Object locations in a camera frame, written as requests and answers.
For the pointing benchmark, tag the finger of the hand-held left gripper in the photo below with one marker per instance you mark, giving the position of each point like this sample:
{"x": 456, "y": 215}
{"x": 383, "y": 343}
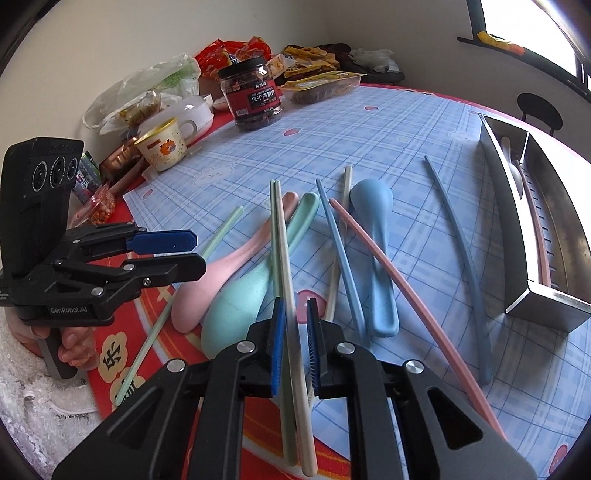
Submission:
{"x": 175, "y": 268}
{"x": 161, "y": 241}

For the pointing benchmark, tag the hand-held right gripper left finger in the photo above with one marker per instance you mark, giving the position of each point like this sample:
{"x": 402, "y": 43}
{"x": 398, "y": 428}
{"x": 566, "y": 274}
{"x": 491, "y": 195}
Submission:
{"x": 278, "y": 350}

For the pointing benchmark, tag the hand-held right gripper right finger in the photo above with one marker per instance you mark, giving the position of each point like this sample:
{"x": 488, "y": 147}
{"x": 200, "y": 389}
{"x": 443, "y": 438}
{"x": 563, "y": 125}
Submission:
{"x": 314, "y": 350}

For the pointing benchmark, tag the pink spoon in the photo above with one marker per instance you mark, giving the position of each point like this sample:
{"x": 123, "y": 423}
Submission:
{"x": 217, "y": 281}

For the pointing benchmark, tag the green spoon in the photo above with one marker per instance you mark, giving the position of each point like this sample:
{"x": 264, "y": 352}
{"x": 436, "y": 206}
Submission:
{"x": 235, "y": 318}

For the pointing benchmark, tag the light blue chopstick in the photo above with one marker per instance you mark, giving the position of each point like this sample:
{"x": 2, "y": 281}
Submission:
{"x": 341, "y": 258}

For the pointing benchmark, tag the steel utensil container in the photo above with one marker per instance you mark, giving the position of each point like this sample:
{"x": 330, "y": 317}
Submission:
{"x": 545, "y": 309}

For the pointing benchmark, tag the person's left hand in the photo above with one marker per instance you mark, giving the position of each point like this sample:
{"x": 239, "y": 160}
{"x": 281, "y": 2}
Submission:
{"x": 78, "y": 348}

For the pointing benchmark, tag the red patterned tablecloth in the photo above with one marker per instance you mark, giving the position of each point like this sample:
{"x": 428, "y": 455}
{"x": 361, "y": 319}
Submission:
{"x": 134, "y": 304}

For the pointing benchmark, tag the blue snack packet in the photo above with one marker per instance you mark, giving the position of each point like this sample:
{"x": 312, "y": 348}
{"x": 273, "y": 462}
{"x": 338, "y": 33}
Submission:
{"x": 85, "y": 180}

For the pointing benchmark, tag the small bag of peanuts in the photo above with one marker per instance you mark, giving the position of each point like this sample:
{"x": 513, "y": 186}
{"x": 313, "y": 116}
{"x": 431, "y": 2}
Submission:
{"x": 99, "y": 212}

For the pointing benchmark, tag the reddish brown sausage stick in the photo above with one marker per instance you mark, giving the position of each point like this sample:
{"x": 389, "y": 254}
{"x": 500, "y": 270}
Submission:
{"x": 127, "y": 177}

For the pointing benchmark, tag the cream enamel mug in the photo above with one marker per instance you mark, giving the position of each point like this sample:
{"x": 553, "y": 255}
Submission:
{"x": 161, "y": 150}

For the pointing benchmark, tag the copper coloured mould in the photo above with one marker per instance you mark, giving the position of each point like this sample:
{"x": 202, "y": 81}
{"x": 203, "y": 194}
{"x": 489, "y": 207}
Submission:
{"x": 117, "y": 159}

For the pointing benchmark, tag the pink chopstick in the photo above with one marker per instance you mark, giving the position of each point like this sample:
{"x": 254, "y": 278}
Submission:
{"x": 397, "y": 272}
{"x": 540, "y": 244}

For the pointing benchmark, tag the white lidded bowl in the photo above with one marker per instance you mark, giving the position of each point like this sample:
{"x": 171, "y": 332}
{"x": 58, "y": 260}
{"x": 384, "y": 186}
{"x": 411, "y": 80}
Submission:
{"x": 189, "y": 108}

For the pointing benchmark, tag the clear plastic bag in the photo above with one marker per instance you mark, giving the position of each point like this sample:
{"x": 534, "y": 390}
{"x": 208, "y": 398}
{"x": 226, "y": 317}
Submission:
{"x": 134, "y": 85}

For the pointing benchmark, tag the blue spoon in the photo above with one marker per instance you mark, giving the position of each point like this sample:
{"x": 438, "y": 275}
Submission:
{"x": 371, "y": 203}

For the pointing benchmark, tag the clear jar with black lid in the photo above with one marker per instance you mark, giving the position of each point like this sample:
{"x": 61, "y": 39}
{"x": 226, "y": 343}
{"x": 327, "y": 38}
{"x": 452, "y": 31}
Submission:
{"x": 251, "y": 99}

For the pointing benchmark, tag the dark blue chopstick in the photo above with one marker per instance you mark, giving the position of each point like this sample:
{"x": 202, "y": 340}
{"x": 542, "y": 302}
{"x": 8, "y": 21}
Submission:
{"x": 461, "y": 240}

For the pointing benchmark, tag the red snack bag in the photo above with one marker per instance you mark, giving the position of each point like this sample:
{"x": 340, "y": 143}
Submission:
{"x": 212, "y": 57}

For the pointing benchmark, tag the white fluffy cloth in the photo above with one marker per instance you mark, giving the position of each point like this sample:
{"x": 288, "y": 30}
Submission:
{"x": 32, "y": 406}

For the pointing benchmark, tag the clear tray of dried dates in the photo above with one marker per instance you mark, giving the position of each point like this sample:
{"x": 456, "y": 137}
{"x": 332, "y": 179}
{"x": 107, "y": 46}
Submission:
{"x": 318, "y": 90}

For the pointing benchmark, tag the blue checked table mat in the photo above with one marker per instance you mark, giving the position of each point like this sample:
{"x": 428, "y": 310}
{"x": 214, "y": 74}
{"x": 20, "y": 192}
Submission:
{"x": 392, "y": 138}

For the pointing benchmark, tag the pile of yellow snack packets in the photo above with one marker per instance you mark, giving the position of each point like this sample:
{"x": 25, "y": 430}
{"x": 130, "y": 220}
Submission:
{"x": 304, "y": 57}

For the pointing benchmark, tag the white spoon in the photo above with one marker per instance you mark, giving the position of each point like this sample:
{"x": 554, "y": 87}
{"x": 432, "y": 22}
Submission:
{"x": 515, "y": 173}

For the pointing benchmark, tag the white crumpled plastic bag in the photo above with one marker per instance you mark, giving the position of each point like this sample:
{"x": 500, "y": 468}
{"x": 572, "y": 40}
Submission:
{"x": 374, "y": 59}

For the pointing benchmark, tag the dark cloth bag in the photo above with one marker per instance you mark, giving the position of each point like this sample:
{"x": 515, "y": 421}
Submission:
{"x": 392, "y": 77}

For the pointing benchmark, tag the black round chair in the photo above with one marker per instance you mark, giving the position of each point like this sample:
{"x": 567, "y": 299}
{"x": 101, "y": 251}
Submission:
{"x": 538, "y": 108}

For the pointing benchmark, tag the orange yellow packet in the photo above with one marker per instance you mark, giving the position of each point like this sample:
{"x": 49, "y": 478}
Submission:
{"x": 496, "y": 41}

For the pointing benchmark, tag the black framed window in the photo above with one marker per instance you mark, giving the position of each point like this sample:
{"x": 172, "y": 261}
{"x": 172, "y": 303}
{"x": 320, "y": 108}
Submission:
{"x": 473, "y": 18}

